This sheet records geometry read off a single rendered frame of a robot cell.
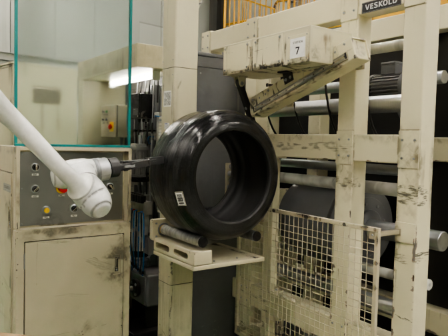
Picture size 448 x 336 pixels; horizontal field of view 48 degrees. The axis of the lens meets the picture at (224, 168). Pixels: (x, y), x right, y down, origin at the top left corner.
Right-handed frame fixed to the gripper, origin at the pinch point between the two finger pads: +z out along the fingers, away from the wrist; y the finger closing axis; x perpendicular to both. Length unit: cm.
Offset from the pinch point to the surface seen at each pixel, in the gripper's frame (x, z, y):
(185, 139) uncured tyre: -7.4, 10.0, -8.4
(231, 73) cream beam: -34, 54, 18
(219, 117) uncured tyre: -14.7, 25.9, -9.9
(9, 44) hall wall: -180, 175, 965
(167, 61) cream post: -42, 29, 33
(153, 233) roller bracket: 35.8, 7.0, 23.9
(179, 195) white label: 13.7, 3.7, -10.2
